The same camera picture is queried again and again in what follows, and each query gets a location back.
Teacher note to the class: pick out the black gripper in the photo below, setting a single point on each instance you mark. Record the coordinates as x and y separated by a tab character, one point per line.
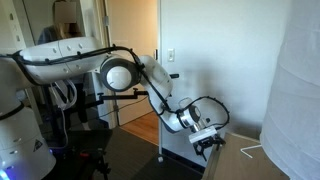
206	142

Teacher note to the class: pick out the light wood drawer front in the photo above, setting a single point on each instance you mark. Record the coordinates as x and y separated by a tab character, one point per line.
209	166

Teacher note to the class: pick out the light wood drawer cabinet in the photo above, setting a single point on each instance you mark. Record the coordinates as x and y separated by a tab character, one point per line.
240	163

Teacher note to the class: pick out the black baseboard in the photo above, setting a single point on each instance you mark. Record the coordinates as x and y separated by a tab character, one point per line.
176	158

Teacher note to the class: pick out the white stand pole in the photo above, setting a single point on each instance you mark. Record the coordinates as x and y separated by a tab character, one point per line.
160	143

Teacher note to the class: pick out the black tripod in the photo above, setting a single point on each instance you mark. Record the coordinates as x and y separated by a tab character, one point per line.
101	166

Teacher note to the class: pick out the black robot stand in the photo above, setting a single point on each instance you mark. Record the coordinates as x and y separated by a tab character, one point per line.
90	140

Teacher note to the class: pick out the light wooden door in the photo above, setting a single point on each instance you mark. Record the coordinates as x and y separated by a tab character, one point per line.
133	20

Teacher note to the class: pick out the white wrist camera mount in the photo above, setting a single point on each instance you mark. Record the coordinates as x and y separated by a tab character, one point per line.
202	135

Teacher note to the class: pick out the black stereo camera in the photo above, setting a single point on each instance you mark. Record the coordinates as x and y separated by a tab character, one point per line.
174	76

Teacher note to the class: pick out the white light switch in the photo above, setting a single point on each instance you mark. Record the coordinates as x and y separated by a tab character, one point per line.
171	55

